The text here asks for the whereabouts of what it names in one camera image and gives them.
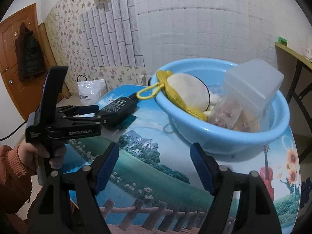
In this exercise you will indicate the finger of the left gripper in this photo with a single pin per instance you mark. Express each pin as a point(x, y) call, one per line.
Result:
point(98, 119)
point(72, 111)

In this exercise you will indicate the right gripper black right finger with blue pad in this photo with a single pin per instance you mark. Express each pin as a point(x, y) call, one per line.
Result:
point(256, 212)

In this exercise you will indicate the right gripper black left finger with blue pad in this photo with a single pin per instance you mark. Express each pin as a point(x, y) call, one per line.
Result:
point(52, 210)

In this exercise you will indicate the black cosmetic tube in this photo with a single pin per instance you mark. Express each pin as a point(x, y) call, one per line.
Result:
point(116, 111)

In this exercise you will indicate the white rabbit plush yellow scarf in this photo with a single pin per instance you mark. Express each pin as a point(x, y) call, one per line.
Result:
point(185, 91)

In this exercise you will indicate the translucent white plastic box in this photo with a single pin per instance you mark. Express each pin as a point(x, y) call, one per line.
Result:
point(253, 84)

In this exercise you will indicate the teal snack packet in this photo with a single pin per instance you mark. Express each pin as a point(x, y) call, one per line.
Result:
point(126, 122)

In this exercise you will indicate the clear toothpick box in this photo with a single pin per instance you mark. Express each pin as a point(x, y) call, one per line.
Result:
point(231, 114)

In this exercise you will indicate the orange sleeve forearm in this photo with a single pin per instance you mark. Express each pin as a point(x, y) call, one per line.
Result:
point(16, 185)

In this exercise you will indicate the person's left hand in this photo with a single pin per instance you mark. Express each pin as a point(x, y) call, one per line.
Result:
point(28, 153)

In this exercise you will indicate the white plastic shopping bag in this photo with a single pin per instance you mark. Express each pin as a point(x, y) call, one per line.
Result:
point(90, 91)

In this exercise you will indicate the brown wooden door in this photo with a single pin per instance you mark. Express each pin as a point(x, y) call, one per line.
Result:
point(26, 95)

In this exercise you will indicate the dark hanging jacket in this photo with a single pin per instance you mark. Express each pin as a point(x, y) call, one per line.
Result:
point(30, 60)

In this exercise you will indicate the blue plastic basin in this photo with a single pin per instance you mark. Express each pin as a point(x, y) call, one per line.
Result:
point(214, 139)

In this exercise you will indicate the wooden side table black legs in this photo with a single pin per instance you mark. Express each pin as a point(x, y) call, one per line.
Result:
point(296, 87)

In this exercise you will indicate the small green box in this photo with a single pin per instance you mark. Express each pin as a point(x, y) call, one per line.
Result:
point(282, 41)

